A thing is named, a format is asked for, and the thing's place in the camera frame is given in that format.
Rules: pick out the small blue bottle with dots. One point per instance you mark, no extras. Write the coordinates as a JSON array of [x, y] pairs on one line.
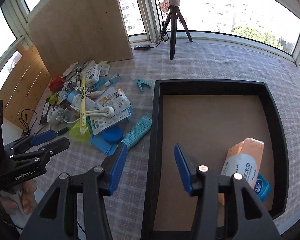
[[114, 79]]

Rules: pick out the teal clothespin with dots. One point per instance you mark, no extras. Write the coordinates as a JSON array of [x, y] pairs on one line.
[[140, 83]]

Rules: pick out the blue wet wipes pack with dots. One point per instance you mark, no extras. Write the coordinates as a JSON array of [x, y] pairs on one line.
[[262, 188]]

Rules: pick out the teal cream tube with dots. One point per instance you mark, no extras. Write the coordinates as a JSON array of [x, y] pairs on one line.
[[142, 127]]

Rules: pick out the red fabric pouch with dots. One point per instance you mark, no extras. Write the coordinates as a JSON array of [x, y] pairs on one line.
[[56, 84]]

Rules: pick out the white tube blue cap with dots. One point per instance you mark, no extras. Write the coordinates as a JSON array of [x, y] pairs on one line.
[[74, 98]]

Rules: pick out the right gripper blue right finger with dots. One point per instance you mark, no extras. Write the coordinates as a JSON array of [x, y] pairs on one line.
[[187, 171]]

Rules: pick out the white massage roller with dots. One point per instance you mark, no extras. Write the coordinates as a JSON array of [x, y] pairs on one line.
[[107, 112]]

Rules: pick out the person's left hand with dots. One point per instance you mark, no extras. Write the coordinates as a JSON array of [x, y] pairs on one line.
[[24, 199]]

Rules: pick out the printed instruction leaflet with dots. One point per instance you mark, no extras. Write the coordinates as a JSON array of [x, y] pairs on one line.
[[114, 107]]

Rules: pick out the yellow-green shuttlecock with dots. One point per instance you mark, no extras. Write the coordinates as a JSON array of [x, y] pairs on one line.
[[79, 133]]

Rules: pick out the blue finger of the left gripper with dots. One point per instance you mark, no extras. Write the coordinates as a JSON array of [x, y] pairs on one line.
[[42, 137], [43, 152]]

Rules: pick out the blue round lid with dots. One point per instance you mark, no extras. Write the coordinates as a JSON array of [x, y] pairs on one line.
[[113, 134]]

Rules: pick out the wooden cabinet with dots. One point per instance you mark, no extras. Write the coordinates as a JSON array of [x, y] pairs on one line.
[[24, 86]]

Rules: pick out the white plug adapter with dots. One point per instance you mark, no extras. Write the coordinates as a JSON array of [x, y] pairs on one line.
[[55, 116]]

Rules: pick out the brown cardboard panel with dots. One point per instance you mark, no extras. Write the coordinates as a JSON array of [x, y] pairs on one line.
[[69, 31]]

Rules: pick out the blue plastic card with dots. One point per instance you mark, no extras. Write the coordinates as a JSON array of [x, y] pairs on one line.
[[105, 147]]

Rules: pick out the black tripod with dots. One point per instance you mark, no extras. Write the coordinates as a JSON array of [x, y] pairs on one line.
[[173, 16]]

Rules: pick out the white patterned tissue pack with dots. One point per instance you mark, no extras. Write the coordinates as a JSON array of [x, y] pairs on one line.
[[92, 75]]

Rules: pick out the black sorting tray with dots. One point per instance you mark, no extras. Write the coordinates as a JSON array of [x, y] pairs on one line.
[[206, 118]]

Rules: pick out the orange tissue pack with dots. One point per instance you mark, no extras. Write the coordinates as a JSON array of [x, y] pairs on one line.
[[244, 158]]

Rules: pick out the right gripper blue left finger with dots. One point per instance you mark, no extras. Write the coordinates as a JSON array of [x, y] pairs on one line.
[[113, 167]]

